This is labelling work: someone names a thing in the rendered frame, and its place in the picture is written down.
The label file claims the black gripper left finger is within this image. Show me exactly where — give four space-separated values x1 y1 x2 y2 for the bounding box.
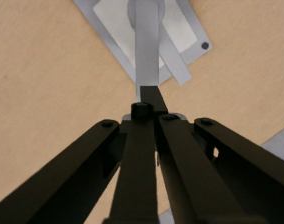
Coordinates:
0 86 160 224

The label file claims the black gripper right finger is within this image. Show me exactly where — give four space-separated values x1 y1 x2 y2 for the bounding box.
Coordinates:
149 85 284 224

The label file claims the grey metal mounting plate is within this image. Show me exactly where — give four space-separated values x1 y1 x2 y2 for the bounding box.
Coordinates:
73 0 213 85

